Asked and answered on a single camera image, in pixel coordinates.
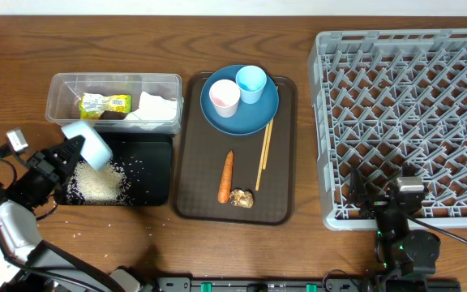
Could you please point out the yellow green snack wrapper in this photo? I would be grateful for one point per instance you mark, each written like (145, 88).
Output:
(97, 106)

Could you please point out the white napkin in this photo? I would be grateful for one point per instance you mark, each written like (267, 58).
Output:
(153, 108)

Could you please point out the orange carrot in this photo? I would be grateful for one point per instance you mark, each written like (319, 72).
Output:
(226, 179)

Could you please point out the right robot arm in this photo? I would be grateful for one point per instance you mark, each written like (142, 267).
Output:
(408, 256)

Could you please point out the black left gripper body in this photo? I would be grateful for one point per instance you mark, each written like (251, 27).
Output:
(49, 161)

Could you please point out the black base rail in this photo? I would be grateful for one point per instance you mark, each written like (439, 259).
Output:
(334, 283)

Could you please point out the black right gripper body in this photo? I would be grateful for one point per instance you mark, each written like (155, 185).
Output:
(378, 203)

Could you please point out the clear plastic bin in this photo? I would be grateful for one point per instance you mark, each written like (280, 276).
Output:
(66, 90)

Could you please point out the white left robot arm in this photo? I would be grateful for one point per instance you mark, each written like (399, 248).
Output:
(27, 261)

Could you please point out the pile of white rice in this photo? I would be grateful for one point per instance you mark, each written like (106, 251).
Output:
(108, 186)

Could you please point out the pink cup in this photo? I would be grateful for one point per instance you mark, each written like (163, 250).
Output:
(225, 96)

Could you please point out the right wooden chopstick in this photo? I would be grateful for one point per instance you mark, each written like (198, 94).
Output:
(267, 144)

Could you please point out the left wooden chopstick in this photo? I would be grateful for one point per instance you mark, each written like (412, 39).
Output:
(260, 169)

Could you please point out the brown serving tray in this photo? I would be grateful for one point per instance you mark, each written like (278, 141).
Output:
(202, 154)

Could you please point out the brown mushroom piece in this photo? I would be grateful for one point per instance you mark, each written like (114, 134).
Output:
(241, 198)

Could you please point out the wooden chopstick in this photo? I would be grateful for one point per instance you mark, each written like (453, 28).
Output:
(260, 169)
(267, 144)

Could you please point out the dark blue plate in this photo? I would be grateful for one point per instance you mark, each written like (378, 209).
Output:
(249, 118)

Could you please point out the grey dishwasher rack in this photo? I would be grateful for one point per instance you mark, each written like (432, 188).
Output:
(387, 98)

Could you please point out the black plastic tray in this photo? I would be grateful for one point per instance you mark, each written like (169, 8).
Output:
(147, 159)

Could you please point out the light blue cup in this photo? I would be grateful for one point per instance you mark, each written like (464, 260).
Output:
(251, 80)

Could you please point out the light blue bowl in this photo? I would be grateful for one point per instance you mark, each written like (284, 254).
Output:
(95, 151)

